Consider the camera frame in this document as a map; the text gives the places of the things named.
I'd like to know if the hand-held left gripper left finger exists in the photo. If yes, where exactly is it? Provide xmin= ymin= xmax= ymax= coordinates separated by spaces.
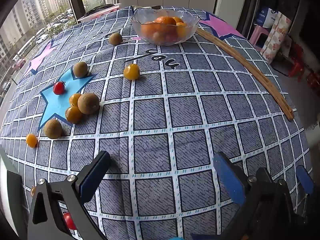
xmin=26 ymin=151 xmax=111 ymax=240

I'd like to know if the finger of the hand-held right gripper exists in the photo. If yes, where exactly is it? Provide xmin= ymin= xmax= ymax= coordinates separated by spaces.
xmin=296 ymin=165 xmax=315 ymax=196

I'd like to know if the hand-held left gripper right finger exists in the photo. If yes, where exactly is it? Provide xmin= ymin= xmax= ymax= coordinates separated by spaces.
xmin=214 ymin=152 xmax=307 ymax=240

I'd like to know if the black box with white inside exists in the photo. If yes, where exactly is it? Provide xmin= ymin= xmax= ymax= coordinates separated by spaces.
xmin=0 ymin=147 xmax=28 ymax=233

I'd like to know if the red cherry tomato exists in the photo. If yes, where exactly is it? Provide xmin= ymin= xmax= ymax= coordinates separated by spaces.
xmin=62 ymin=212 xmax=77 ymax=231
xmin=53 ymin=81 xmax=66 ymax=95

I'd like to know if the brown round fruit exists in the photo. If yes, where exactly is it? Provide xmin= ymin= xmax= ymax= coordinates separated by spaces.
xmin=43 ymin=119 xmax=63 ymax=140
xmin=77 ymin=92 xmax=100 ymax=115
xmin=108 ymin=32 xmax=123 ymax=46
xmin=73 ymin=61 xmax=89 ymax=78

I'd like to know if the curved wooden strip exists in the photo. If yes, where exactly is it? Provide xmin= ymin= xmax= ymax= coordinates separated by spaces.
xmin=196 ymin=27 xmax=295 ymax=122

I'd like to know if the checked star-print cloth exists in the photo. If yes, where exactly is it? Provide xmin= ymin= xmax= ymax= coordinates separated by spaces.
xmin=0 ymin=5 xmax=312 ymax=240

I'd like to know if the red plastic stool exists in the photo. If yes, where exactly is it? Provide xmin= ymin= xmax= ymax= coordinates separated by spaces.
xmin=289 ymin=61 xmax=305 ymax=82

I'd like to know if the pink plastic stool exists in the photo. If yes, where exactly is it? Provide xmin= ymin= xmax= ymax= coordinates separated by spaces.
xmin=250 ymin=24 xmax=272 ymax=52

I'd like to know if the clear glass bowl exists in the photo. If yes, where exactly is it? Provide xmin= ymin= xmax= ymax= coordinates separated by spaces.
xmin=130 ymin=8 xmax=200 ymax=46

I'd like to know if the white bag with blue print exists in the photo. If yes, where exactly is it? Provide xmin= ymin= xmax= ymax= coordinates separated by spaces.
xmin=255 ymin=6 xmax=279 ymax=29

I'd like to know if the white tray with dark object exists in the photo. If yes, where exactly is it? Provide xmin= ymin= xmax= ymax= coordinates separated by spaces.
xmin=77 ymin=4 xmax=122 ymax=22

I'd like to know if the dark window frame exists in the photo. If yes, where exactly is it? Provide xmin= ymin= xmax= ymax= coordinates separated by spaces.
xmin=64 ymin=0 xmax=87 ymax=20

